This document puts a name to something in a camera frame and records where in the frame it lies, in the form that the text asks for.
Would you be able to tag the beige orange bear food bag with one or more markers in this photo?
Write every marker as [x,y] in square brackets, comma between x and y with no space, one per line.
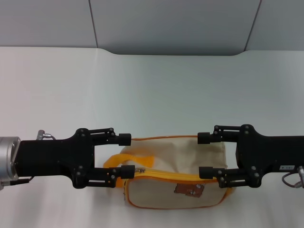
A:
[166,152]

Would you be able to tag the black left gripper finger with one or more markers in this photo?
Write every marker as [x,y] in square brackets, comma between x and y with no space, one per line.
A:
[127,172]

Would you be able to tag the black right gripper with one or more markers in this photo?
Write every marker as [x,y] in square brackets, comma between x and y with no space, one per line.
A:
[270,152]

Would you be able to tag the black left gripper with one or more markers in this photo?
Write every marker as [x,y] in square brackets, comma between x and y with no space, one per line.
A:
[52,158]

